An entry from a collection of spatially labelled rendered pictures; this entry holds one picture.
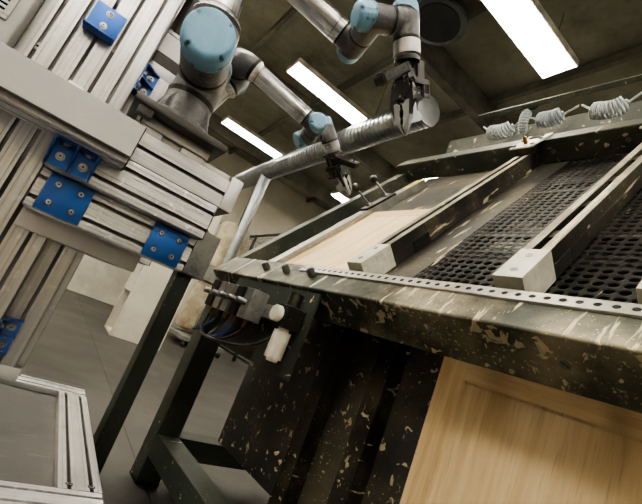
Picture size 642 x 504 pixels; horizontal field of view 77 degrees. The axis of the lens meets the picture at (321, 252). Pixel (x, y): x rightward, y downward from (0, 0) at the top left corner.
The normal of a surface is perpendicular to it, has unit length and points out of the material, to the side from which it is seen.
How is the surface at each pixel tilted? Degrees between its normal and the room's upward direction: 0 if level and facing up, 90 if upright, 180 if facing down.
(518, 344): 140
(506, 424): 90
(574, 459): 90
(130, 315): 90
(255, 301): 90
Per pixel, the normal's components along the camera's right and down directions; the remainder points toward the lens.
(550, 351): -0.73, 0.43
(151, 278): 0.54, 0.00
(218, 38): 0.31, 0.04
